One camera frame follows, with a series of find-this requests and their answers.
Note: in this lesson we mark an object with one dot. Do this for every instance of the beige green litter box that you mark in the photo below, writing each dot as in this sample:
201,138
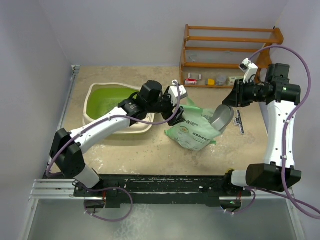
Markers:
103,97

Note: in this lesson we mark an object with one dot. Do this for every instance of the green cat litter bag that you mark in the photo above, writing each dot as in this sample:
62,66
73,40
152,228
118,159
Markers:
196,132

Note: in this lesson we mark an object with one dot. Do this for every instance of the red white small box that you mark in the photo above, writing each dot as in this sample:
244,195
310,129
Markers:
190,81

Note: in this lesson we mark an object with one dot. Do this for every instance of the wooden shelf rack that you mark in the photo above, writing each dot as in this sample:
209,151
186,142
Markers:
212,51

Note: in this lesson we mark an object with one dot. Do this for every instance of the grey round container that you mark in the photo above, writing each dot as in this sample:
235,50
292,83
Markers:
220,80

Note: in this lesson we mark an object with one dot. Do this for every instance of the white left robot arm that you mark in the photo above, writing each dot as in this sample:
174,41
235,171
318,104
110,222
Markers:
68,147

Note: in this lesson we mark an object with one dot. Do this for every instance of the silver metal scoop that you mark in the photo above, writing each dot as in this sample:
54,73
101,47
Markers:
222,117

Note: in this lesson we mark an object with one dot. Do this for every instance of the green white carton box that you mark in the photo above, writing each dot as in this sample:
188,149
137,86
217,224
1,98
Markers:
230,81

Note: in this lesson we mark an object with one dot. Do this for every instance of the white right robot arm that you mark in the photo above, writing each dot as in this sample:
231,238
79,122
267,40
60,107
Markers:
277,172

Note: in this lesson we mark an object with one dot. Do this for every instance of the black white bag sealing strip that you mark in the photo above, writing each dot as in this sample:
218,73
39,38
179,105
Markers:
238,122

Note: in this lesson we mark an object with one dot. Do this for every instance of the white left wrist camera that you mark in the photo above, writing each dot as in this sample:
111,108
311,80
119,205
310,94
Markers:
176,91

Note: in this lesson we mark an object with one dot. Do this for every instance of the yellow small block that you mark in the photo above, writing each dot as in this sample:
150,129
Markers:
210,82

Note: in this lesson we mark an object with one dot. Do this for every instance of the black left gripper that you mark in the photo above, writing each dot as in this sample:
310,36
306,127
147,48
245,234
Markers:
178,118

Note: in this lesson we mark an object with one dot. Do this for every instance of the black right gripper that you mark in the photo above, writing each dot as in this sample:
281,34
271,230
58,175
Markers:
236,98

